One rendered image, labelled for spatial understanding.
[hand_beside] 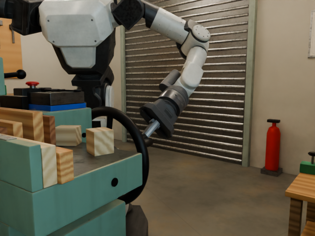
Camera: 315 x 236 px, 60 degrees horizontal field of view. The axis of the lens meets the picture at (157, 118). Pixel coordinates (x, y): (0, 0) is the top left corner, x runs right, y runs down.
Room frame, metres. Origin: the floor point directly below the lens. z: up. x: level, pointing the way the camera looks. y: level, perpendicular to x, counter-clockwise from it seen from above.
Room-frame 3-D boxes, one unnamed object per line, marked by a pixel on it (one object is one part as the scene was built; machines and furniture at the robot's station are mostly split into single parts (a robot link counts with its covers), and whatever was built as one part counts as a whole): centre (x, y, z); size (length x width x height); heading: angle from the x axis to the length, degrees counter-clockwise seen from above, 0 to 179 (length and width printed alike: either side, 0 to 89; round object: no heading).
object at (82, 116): (0.66, 0.26, 0.91); 0.15 x 0.14 x 0.09; 56
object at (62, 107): (0.67, 0.26, 0.99); 0.13 x 0.11 x 0.06; 56
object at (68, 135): (0.54, 0.18, 0.92); 0.04 x 0.03 x 0.04; 86
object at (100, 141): (0.47, 0.10, 0.92); 0.04 x 0.04 x 0.04; 35
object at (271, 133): (2.93, -1.27, 0.30); 0.19 x 0.18 x 0.60; 141
